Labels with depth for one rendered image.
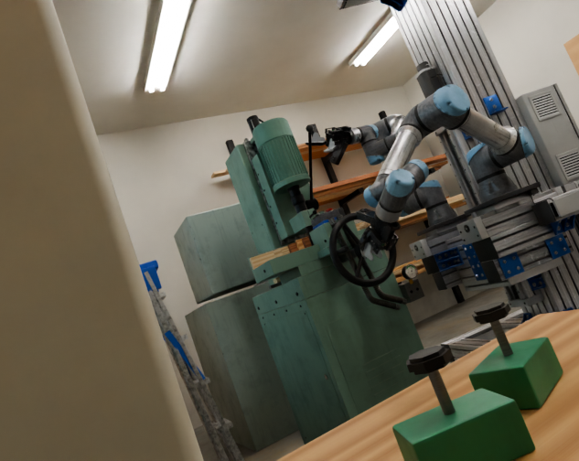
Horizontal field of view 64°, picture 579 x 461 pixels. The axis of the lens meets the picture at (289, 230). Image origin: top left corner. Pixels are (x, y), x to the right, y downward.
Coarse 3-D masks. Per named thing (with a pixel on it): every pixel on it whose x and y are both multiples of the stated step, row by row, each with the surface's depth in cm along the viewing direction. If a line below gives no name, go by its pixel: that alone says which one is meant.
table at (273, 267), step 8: (360, 232) 200; (312, 248) 188; (328, 248) 180; (280, 256) 182; (288, 256) 183; (296, 256) 185; (304, 256) 186; (312, 256) 187; (320, 256) 187; (264, 264) 184; (272, 264) 180; (280, 264) 181; (288, 264) 182; (296, 264) 184; (256, 272) 194; (264, 272) 186; (272, 272) 180; (280, 272) 180; (256, 280) 197; (264, 280) 194
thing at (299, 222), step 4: (300, 212) 205; (304, 212) 205; (308, 212) 206; (312, 212) 206; (296, 216) 209; (300, 216) 206; (304, 216) 204; (308, 216) 205; (292, 220) 214; (296, 220) 210; (300, 220) 207; (304, 220) 204; (308, 220) 205; (292, 224) 215; (296, 224) 211; (300, 224) 208; (304, 224) 205; (308, 224) 204; (292, 228) 216; (296, 228) 212; (300, 228) 209; (304, 228) 207; (296, 232) 213
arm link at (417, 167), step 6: (408, 162) 143; (414, 162) 141; (420, 162) 141; (402, 168) 140; (408, 168) 138; (414, 168) 138; (420, 168) 139; (426, 168) 141; (414, 174) 137; (420, 174) 138; (426, 174) 141; (420, 180) 138
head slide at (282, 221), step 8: (256, 160) 221; (256, 168) 224; (264, 168) 219; (264, 176) 218; (264, 184) 220; (264, 192) 223; (272, 192) 217; (288, 192) 220; (272, 200) 218; (280, 200) 217; (288, 200) 219; (272, 208) 220; (280, 208) 216; (288, 208) 218; (280, 216) 215; (288, 216) 217; (280, 224) 217; (288, 224) 216; (280, 232) 220; (288, 232) 214; (304, 232) 223
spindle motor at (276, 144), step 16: (256, 128) 210; (272, 128) 207; (288, 128) 211; (256, 144) 213; (272, 144) 207; (288, 144) 207; (272, 160) 206; (288, 160) 205; (272, 176) 209; (288, 176) 204; (304, 176) 206
